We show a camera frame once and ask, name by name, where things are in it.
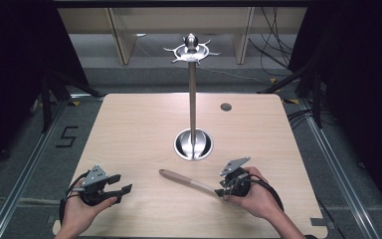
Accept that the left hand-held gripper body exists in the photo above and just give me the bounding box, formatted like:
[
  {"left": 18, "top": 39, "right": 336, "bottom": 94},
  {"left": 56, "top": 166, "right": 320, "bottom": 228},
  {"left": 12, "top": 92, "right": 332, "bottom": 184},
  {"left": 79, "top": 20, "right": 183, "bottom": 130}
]
[{"left": 79, "top": 164, "right": 118, "bottom": 207}]

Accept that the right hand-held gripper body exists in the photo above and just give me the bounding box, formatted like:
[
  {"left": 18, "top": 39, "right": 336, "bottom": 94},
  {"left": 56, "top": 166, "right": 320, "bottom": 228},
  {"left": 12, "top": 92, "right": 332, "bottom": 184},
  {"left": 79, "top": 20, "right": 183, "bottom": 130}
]
[{"left": 219, "top": 156, "right": 252, "bottom": 199}]

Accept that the wooden-handled kitchen utensil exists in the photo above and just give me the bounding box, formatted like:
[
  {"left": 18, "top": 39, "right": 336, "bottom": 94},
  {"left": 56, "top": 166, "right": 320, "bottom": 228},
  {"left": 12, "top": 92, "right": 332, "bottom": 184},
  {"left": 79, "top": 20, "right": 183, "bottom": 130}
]
[{"left": 158, "top": 168, "right": 221, "bottom": 196}]

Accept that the person's right hand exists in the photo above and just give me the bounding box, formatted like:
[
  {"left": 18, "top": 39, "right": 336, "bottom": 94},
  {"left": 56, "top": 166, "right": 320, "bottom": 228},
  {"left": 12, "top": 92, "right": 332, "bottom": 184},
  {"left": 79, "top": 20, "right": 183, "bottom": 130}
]
[{"left": 227, "top": 165, "right": 282, "bottom": 221}]

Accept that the person's left hand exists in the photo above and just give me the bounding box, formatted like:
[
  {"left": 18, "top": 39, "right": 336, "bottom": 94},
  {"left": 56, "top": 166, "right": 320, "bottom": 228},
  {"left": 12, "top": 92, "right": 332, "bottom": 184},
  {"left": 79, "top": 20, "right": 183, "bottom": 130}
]
[{"left": 61, "top": 195, "right": 118, "bottom": 232}]

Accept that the black tape floor mark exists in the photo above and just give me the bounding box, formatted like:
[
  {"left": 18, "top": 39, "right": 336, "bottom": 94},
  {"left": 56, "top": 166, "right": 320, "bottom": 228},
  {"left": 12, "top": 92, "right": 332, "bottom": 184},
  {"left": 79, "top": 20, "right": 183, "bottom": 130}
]
[{"left": 55, "top": 125, "right": 80, "bottom": 149}]

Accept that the metal utensil hanging stand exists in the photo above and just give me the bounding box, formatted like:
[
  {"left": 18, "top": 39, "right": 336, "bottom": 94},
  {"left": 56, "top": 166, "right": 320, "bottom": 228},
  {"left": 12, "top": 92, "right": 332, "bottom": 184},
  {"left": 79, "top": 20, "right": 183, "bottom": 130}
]
[{"left": 162, "top": 32, "right": 221, "bottom": 162}]

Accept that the grey tape patch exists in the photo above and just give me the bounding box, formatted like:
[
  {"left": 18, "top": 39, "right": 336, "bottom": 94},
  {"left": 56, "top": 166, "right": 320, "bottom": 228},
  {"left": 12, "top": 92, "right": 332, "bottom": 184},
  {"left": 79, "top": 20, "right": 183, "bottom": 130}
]
[{"left": 309, "top": 217, "right": 335, "bottom": 231}]

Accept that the black tripod stand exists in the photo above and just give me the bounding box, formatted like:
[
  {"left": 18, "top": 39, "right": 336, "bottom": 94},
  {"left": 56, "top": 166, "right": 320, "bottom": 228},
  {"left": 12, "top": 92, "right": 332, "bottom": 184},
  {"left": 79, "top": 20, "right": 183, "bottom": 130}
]
[
  {"left": 38, "top": 64, "right": 104, "bottom": 134},
  {"left": 258, "top": 63, "right": 327, "bottom": 129}
]

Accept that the dark curtain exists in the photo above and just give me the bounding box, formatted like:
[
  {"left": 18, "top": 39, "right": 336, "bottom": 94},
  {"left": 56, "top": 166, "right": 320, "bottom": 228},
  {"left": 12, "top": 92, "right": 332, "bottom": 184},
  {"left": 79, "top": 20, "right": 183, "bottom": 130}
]
[
  {"left": 286, "top": 0, "right": 382, "bottom": 217},
  {"left": 0, "top": 0, "right": 91, "bottom": 182}
]

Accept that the light wooden shelf unit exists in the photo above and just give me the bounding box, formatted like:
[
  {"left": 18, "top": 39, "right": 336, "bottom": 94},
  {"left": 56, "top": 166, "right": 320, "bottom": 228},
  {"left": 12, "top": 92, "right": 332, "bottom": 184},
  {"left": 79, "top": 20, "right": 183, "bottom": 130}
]
[{"left": 57, "top": 6, "right": 308, "bottom": 66}]

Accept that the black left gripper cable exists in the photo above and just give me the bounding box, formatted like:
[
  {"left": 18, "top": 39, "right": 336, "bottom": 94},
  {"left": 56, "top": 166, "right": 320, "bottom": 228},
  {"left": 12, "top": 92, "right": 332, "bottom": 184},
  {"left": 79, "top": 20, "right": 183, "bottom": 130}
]
[{"left": 58, "top": 170, "right": 91, "bottom": 227}]

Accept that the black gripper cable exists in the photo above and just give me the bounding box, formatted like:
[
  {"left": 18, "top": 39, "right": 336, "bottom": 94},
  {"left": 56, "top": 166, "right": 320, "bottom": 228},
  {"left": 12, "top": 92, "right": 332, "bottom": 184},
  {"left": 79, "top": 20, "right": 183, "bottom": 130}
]
[
  {"left": 58, "top": 170, "right": 91, "bottom": 227},
  {"left": 249, "top": 173, "right": 286, "bottom": 213}
]

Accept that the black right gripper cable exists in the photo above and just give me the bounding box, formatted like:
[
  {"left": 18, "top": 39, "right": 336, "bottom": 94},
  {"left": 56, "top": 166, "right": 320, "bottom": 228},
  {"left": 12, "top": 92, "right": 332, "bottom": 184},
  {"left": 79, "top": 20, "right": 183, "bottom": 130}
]
[{"left": 249, "top": 173, "right": 286, "bottom": 213}]

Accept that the aluminium floor rail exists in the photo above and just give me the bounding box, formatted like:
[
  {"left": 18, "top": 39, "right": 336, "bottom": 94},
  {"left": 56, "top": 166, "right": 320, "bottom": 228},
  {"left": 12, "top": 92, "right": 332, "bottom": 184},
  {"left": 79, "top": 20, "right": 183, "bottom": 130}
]
[
  {"left": 0, "top": 94, "right": 105, "bottom": 239},
  {"left": 280, "top": 98, "right": 379, "bottom": 239}
]

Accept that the white floor cable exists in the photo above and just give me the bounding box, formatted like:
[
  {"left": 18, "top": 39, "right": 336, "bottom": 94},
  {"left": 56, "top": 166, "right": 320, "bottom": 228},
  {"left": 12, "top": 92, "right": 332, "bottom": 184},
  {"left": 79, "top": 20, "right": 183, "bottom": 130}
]
[{"left": 197, "top": 66, "right": 267, "bottom": 85}]

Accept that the bundle of black floor cables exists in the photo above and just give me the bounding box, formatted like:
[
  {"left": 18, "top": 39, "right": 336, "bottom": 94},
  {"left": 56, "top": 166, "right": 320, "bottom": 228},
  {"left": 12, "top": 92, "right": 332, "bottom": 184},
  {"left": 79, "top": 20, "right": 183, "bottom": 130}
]
[{"left": 247, "top": 7, "right": 301, "bottom": 71}]

